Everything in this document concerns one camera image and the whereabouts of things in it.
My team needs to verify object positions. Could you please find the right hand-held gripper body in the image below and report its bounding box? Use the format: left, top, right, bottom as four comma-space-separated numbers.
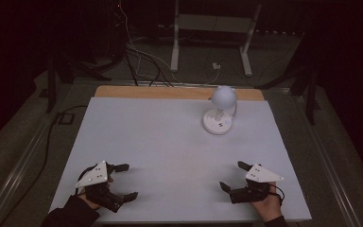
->
229, 164, 285, 204

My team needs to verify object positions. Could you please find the aluminium floor rail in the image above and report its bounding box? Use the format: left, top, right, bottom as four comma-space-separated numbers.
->
0, 124, 53, 227
296, 94, 363, 227

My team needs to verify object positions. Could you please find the white floor cable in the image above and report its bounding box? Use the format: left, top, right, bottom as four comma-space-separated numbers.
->
118, 0, 221, 86

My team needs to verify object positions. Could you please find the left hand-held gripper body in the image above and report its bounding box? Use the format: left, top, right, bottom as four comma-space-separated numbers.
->
74, 161, 126, 214

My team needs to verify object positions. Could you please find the white table mat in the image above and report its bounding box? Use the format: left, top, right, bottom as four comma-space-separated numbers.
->
48, 96, 313, 224

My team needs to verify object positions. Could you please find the person's left hand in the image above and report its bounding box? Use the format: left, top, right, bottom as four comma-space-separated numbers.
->
77, 175, 114, 212

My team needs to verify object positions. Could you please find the black square floor plate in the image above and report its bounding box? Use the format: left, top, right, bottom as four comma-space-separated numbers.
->
56, 112, 76, 126

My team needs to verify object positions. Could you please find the long black floor cable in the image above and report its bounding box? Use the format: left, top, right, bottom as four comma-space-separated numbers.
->
0, 104, 89, 227

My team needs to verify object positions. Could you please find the black floor cable bundle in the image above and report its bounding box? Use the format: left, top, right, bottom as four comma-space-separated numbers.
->
124, 46, 175, 88

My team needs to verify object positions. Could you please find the grey metal stand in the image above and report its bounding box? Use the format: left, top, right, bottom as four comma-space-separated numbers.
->
169, 0, 263, 78

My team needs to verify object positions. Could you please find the person's right hand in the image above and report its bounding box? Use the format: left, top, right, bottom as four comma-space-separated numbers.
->
250, 181, 284, 223

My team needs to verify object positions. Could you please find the white round desk lamp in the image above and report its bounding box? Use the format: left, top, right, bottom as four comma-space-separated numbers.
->
201, 84, 238, 136

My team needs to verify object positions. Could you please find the black tripod stand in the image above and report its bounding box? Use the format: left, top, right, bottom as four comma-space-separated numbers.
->
254, 31, 323, 126
44, 46, 113, 114

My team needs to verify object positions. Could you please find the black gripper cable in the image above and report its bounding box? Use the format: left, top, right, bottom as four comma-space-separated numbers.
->
268, 183, 285, 208

